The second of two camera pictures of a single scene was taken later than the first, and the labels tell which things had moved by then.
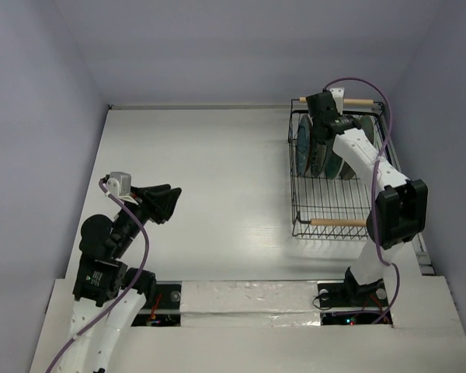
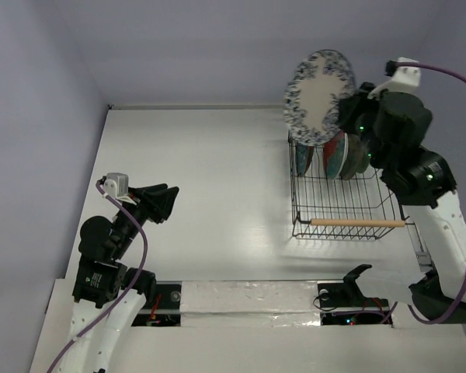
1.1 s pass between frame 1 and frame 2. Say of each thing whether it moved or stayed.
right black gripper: moved
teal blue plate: stayed
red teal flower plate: stayed
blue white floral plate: moved
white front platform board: stayed
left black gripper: stayed
